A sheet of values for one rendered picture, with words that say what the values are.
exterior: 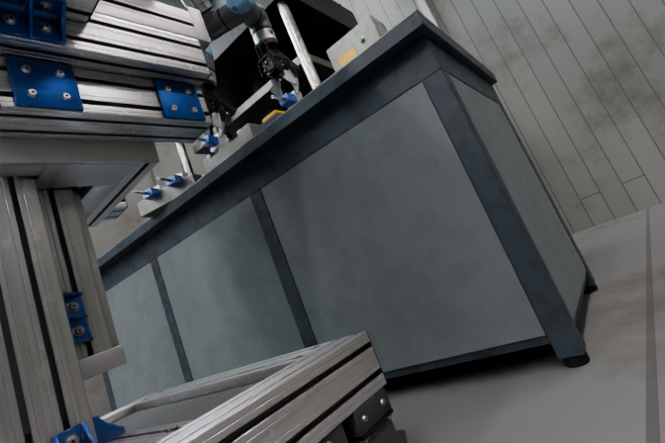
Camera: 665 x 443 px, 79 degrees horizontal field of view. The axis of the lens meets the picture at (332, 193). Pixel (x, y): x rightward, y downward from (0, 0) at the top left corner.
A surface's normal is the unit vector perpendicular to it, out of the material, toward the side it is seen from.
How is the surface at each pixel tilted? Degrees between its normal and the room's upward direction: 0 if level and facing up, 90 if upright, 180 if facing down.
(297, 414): 90
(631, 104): 90
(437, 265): 90
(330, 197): 90
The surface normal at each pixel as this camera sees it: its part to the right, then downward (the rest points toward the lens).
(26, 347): 0.70, -0.42
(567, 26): -0.61, 0.07
